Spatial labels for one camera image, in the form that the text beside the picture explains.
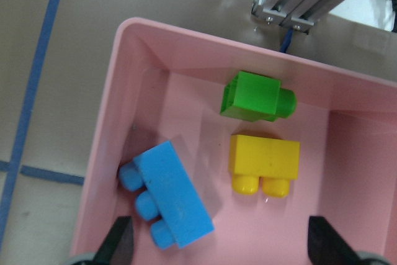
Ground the yellow toy block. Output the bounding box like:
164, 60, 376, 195
228, 134, 300, 198

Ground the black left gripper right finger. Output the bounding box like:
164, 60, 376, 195
308, 215, 365, 265

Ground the pink plastic box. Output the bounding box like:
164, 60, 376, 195
71, 17, 396, 264

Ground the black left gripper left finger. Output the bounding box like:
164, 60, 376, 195
92, 216, 134, 265

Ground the blue toy block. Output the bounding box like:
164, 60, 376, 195
118, 141, 215, 249

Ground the green toy block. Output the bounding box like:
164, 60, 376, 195
220, 71, 297, 122

